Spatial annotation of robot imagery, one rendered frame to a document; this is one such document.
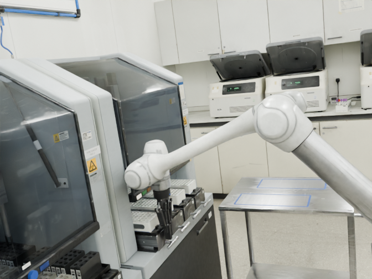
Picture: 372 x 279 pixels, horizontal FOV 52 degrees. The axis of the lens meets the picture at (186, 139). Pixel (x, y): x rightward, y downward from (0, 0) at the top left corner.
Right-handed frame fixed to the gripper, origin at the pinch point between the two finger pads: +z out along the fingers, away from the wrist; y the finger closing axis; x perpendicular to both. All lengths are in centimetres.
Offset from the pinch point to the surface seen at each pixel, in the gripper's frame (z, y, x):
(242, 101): -26, -229, -25
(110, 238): -8.5, 25.0, -11.4
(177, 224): 3.6, -14.6, -2.5
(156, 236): -0.8, 6.7, -2.0
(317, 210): -2, -25, 61
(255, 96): -30, -229, -11
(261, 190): -2, -47, 31
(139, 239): 1.5, 6.8, -11.0
